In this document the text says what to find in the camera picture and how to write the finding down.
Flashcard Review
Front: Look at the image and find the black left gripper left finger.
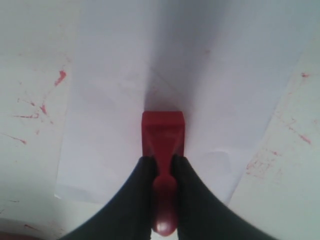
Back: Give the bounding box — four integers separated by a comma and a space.
61, 156, 157, 240

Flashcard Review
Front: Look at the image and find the white paper sheet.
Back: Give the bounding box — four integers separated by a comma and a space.
55, 0, 320, 204

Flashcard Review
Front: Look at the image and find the red stamp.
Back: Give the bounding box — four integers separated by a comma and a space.
141, 111, 186, 237

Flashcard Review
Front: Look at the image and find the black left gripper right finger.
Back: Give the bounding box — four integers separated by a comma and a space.
169, 154, 261, 240

